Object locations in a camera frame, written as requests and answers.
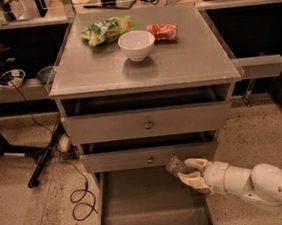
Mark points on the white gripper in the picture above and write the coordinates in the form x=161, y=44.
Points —
x=215, y=176

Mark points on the clear plastic water bottle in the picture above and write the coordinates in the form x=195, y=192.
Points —
x=177, y=167

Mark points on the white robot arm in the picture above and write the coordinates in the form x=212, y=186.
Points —
x=260, y=185

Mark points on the grey open bottom drawer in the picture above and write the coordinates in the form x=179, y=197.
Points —
x=150, y=196

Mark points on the grey metal drawer cabinet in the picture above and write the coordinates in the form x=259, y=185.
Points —
x=196, y=59

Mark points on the grey middle drawer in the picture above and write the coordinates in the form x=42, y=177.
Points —
x=147, y=152

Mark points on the grey top drawer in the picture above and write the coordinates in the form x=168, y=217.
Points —
x=150, y=114

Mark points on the white ceramic bowl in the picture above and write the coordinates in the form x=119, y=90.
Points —
x=136, y=45

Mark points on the orange snack bag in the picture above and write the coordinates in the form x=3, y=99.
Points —
x=163, y=32

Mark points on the black stand legs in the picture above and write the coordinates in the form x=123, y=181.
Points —
x=38, y=154

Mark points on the green snack bag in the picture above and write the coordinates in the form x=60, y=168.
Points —
x=107, y=31

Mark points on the dark small bowl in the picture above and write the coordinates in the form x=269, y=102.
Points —
x=45, y=74

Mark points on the black monitor base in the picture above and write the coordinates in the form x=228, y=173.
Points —
x=110, y=4

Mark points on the white bowl with clutter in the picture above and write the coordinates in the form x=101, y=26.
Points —
x=12, y=79

